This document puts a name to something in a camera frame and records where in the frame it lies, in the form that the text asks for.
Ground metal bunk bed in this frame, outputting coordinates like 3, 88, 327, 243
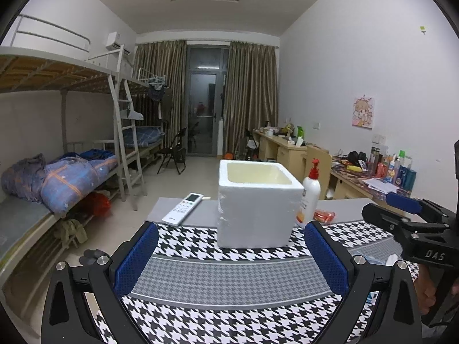
1, 30, 149, 290

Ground right olive curtain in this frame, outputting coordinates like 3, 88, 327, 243
223, 41, 279, 154

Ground olive curtain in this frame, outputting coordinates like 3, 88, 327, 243
223, 41, 279, 154
133, 40, 187, 144

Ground black folding chair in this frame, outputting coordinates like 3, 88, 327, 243
157, 127, 187, 175

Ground white styrofoam box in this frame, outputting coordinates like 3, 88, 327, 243
216, 159, 304, 249

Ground orange tissue packet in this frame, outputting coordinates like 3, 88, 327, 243
314, 210, 335, 223

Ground white air conditioner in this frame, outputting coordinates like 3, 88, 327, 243
105, 32, 131, 56

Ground blue toiletry bottle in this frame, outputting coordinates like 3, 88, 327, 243
395, 166, 416, 192

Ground white remote control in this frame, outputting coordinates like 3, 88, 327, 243
162, 193, 204, 227

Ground glass balcony door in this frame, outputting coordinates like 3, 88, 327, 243
185, 44, 230, 157

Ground person's right hand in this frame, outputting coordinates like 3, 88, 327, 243
414, 264, 436, 314

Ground houndstooth table mat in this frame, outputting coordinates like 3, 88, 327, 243
81, 217, 424, 344

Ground white lotion pump bottle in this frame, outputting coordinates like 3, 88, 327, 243
296, 169, 320, 229

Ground anime girl poster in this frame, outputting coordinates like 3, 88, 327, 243
352, 95, 375, 129

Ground white papers on desk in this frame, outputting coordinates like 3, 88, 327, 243
363, 178, 398, 194

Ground blue plaid quilt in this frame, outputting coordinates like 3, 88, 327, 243
1, 149, 117, 217

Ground red bag under bed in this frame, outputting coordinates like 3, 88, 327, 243
82, 192, 111, 217

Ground light wooden desk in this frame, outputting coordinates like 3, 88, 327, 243
254, 130, 403, 214

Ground left olive curtain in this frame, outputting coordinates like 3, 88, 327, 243
133, 40, 187, 144

